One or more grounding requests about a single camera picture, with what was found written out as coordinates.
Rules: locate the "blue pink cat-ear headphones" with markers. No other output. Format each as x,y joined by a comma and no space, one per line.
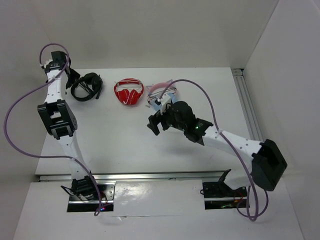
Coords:
154,91

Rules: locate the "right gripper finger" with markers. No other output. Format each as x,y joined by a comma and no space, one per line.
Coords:
154,121
165,124

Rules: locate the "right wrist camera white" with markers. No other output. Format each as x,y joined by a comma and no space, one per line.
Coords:
161,103

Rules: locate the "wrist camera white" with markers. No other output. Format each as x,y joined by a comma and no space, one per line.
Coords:
161,103
46,63

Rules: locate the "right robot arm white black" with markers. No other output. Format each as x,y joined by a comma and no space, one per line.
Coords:
263,162

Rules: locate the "black headset with cable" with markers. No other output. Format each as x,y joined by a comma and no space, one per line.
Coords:
92,83

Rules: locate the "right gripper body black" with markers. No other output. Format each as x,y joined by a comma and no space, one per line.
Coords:
169,116

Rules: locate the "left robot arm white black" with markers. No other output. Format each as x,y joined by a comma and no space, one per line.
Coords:
61,123

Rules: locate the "aluminium rail right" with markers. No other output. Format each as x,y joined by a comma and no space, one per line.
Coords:
246,104

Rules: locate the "red headphones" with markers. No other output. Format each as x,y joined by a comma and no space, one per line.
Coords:
128,91

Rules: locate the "aluminium rail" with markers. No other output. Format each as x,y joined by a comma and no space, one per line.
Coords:
246,104
106,182

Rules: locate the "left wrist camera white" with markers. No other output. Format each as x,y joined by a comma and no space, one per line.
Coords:
46,63

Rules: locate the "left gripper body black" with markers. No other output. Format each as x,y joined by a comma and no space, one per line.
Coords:
72,77

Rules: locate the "aluminium rail front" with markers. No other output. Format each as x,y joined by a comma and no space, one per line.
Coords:
106,182

